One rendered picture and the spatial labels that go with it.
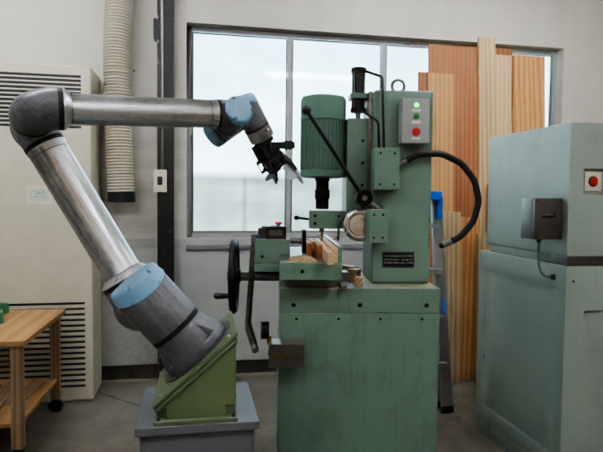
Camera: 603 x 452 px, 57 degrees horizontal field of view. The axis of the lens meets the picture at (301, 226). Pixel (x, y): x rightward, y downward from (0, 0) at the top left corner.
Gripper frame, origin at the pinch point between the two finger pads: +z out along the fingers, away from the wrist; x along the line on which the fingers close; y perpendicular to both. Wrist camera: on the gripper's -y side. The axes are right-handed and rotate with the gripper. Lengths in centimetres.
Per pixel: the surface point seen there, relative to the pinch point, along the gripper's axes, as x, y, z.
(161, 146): -139, -32, -5
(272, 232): -6.9, 13.2, 13.5
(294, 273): 15.6, 27.4, 18.3
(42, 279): -154, 61, 18
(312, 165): 2.9, -10.7, -0.7
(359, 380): 25, 31, 64
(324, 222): 3.2, -3.3, 20.6
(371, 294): 27, 11, 41
